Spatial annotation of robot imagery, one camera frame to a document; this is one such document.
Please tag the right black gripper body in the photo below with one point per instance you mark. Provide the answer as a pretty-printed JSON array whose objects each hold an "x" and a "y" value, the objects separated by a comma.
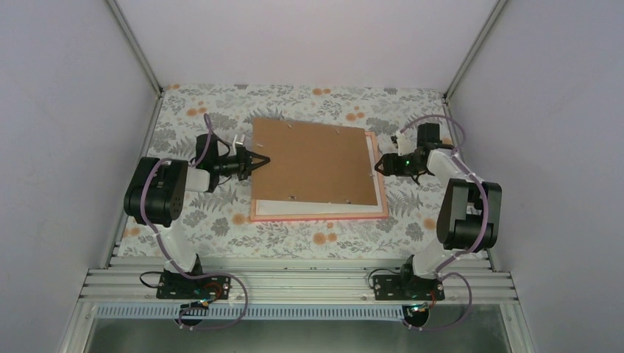
[{"x": 408, "y": 168}]

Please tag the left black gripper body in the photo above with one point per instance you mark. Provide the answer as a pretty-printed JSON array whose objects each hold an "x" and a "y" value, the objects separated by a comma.
[{"x": 239, "y": 167}]

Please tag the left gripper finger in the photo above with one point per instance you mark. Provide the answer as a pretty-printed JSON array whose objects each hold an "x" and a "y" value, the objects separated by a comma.
[
  {"x": 256, "y": 159},
  {"x": 250, "y": 167}
]

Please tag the brown cardboard backing board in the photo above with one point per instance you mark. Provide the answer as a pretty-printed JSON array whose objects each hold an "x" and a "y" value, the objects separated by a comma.
[{"x": 312, "y": 162}]

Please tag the pink wooden picture frame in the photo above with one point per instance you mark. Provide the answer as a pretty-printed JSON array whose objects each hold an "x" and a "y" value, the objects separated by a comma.
[{"x": 382, "y": 195}]

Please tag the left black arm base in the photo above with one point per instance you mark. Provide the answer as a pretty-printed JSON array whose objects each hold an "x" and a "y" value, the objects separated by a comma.
[{"x": 197, "y": 294}]

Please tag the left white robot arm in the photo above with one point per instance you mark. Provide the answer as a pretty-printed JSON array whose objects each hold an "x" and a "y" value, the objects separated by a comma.
[{"x": 155, "y": 195}]

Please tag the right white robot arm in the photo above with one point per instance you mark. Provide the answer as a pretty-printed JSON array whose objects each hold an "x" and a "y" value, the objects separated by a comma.
[{"x": 468, "y": 219}]

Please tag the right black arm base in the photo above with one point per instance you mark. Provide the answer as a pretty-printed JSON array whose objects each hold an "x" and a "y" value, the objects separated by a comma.
[{"x": 421, "y": 294}]

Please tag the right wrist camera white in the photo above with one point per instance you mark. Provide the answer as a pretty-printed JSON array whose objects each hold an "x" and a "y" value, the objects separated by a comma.
[{"x": 402, "y": 143}]

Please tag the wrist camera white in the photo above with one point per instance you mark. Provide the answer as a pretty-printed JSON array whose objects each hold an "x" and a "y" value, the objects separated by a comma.
[
  {"x": 402, "y": 143},
  {"x": 239, "y": 143}
]

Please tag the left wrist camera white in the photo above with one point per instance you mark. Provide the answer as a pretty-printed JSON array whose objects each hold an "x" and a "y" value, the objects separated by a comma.
[{"x": 239, "y": 143}]

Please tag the aluminium mounting rail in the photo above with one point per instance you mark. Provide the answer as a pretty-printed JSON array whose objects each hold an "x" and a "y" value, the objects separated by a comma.
[{"x": 297, "y": 281}]

